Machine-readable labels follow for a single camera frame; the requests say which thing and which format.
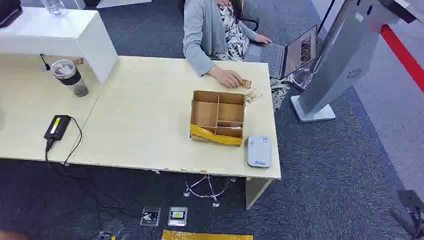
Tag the white desk shelf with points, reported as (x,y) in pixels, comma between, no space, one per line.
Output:
(63,34)

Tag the clear tumbler with black band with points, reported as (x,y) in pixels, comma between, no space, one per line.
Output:
(69,77)

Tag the clear water bottle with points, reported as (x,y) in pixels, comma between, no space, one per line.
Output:
(54,6)

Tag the clear wrapped card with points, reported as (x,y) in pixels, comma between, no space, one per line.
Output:
(252,95)

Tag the person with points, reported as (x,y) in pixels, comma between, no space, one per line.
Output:
(202,36)

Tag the gold card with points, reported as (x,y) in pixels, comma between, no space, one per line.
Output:
(246,83)

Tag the black power adapter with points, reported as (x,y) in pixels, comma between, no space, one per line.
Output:
(57,127)

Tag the yellow package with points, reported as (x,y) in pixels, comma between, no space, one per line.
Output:
(207,235)

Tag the pale desk leg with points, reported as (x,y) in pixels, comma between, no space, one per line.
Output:
(256,192)

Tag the grey card reader device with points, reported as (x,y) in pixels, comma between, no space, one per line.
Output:
(258,151)

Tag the person's right hand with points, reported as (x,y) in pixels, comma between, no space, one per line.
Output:
(227,78)

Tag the grey kiosk stand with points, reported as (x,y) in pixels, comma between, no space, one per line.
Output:
(341,56)

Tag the grey laptop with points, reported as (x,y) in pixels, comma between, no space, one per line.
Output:
(281,56)

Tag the black bag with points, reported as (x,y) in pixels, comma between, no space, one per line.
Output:
(9,11)

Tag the chrome stool base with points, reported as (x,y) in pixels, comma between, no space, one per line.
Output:
(208,190)

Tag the clear plastic chair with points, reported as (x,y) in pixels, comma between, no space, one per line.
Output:
(303,78)

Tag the person's left hand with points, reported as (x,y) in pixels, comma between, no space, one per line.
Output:
(263,39)

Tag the person's hand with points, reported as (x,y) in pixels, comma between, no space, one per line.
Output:
(227,78)
(263,39)

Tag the floor socket box with label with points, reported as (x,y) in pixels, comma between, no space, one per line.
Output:
(177,216)

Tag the wooden compartment box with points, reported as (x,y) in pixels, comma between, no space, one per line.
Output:
(217,116)

